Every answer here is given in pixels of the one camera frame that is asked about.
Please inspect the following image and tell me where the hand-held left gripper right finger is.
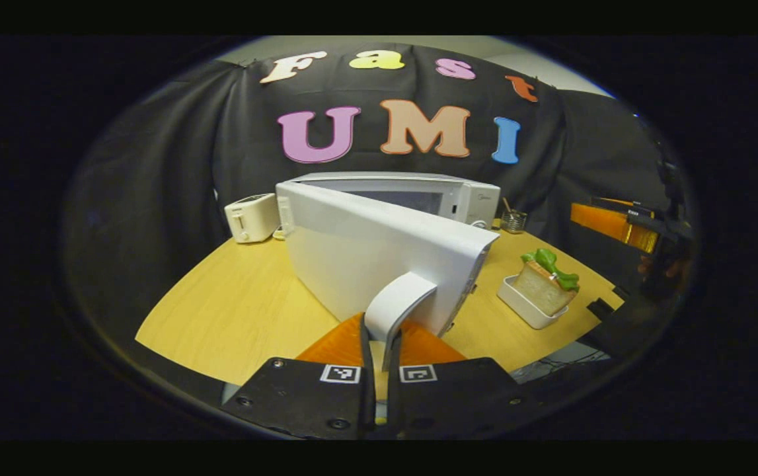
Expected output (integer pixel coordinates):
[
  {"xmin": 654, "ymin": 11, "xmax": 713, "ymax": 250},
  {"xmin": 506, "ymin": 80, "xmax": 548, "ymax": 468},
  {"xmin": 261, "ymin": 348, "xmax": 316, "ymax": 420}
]
[{"xmin": 385, "ymin": 319, "xmax": 538, "ymax": 440}]

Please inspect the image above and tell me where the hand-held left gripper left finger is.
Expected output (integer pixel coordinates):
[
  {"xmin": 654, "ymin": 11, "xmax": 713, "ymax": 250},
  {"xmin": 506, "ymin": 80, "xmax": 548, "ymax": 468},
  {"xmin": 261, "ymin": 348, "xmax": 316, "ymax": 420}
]
[{"xmin": 220, "ymin": 312, "xmax": 377, "ymax": 440}]

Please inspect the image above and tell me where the toast sandwich with lettuce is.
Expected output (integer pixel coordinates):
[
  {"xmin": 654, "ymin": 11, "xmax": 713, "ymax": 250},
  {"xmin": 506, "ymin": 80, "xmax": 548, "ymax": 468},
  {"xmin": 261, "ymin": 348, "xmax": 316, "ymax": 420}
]
[{"xmin": 513, "ymin": 248, "xmax": 581, "ymax": 317}]

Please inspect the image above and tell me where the white microwave oven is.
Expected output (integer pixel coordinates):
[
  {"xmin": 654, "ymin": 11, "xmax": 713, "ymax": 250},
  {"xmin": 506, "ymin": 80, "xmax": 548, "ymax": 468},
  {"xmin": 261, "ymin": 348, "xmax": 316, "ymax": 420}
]
[{"xmin": 276, "ymin": 172, "xmax": 502, "ymax": 371}]

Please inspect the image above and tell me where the glass jar with sticks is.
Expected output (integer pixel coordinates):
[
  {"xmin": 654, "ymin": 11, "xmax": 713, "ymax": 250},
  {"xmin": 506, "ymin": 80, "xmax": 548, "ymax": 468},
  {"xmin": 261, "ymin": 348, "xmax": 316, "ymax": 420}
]
[{"xmin": 502, "ymin": 197, "xmax": 529, "ymax": 234}]

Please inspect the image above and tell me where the white rectangular tray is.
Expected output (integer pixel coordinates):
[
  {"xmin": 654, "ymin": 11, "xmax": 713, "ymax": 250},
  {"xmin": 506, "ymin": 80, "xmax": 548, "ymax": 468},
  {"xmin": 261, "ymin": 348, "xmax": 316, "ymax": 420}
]
[{"xmin": 496, "ymin": 274, "xmax": 578, "ymax": 330}]

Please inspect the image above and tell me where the white toaster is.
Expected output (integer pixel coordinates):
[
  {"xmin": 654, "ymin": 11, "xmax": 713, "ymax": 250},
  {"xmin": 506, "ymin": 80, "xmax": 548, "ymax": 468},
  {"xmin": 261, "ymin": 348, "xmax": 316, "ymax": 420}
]
[{"xmin": 224, "ymin": 193, "xmax": 282, "ymax": 244}]

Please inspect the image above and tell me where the black backdrop cloth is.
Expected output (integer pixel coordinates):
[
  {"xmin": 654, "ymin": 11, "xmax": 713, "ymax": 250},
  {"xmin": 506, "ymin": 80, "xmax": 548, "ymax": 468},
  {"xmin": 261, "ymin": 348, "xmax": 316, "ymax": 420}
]
[{"xmin": 65, "ymin": 43, "xmax": 690, "ymax": 391}]

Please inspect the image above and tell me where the bundle of cables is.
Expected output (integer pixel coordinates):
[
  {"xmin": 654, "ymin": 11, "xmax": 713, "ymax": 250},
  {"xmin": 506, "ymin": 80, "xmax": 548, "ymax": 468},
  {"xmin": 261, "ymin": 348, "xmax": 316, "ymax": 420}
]
[{"xmin": 511, "ymin": 349, "xmax": 611, "ymax": 383}]

